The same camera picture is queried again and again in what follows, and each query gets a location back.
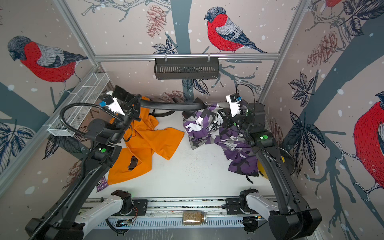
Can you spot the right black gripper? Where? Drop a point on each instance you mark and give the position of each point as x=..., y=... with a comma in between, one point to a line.
x=244, y=114

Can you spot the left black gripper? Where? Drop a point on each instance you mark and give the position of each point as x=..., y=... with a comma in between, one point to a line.
x=129, y=112

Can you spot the purple camouflage trousers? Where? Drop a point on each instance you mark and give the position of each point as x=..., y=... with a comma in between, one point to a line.
x=207, y=126

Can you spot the orange trousers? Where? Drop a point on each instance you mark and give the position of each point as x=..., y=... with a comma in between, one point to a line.
x=142, y=141

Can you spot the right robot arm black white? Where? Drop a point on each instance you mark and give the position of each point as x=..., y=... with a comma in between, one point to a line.
x=290, y=217

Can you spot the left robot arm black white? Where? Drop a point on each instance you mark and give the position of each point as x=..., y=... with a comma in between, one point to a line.
x=62, y=221

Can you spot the yellow object beside spool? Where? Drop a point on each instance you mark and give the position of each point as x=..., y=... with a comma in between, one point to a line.
x=262, y=170

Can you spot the black perforated metal shelf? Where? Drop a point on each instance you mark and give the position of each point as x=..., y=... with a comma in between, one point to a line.
x=187, y=68

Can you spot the dark candy packet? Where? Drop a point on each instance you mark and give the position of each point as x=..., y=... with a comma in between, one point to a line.
x=102, y=184

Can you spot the jar of grains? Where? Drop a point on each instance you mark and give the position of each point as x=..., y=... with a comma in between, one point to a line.
x=194, y=218

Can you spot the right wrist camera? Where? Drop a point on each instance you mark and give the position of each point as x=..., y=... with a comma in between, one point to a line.
x=234, y=103

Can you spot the horizontal aluminium frame bar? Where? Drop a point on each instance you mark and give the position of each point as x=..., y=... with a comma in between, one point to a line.
x=145, y=58

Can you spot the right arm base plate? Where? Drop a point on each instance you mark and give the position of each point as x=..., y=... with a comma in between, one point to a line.
x=233, y=206

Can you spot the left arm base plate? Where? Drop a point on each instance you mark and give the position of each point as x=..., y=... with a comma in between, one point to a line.
x=134, y=208

